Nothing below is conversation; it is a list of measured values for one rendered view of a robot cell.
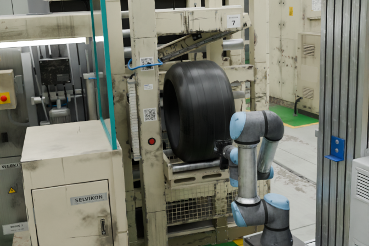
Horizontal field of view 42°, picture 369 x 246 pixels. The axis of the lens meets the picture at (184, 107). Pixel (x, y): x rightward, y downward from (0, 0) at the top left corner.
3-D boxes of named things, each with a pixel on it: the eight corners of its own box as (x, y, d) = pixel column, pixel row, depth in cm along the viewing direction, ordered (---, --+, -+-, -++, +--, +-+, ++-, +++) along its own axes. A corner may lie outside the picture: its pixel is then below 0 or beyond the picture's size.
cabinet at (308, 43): (320, 121, 697) (322, 34, 669) (296, 113, 749) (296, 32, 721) (368, 112, 733) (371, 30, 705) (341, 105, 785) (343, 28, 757)
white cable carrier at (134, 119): (134, 161, 276) (128, 79, 265) (133, 158, 281) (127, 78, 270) (141, 160, 277) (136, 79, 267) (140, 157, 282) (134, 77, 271)
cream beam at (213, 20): (150, 37, 288) (149, 12, 285) (143, 34, 312) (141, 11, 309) (244, 31, 303) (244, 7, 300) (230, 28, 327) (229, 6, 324)
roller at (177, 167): (169, 173, 277) (171, 171, 273) (168, 166, 279) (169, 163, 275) (226, 165, 286) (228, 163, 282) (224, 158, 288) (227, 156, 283)
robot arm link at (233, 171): (253, 186, 237) (252, 165, 236) (231, 188, 235) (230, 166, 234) (249, 182, 245) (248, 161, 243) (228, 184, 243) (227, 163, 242)
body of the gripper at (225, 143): (227, 138, 259) (235, 141, 248) (228, 153, 260) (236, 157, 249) (214, 139, 258) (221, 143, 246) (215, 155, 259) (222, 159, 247)
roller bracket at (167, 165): (168, 180, 271) (167, 164, 269) (154, 158, 309) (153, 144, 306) (174, 180, 272) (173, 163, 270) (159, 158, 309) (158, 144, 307)
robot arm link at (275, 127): (286, 102, 212) (267, 166, 248) (263, 104, 210) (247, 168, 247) (294, 122, 204) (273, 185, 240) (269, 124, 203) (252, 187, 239)
